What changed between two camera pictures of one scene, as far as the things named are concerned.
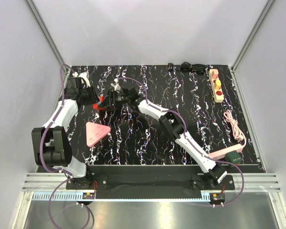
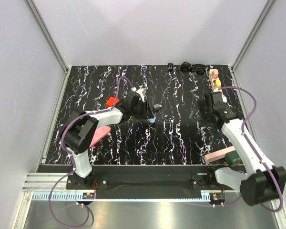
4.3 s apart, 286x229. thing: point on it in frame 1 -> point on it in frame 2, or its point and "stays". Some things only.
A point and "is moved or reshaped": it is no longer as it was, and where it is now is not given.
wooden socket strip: [218, 95] stays
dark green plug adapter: [233, 157] stays
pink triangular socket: [95, 132] stays
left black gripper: [94, 98] -> [147, 113]
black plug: [170, 66] stays
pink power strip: [220, 153] stays
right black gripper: [107, 103] -> [202, 107]
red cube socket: [96, 106] is moved or reshaped
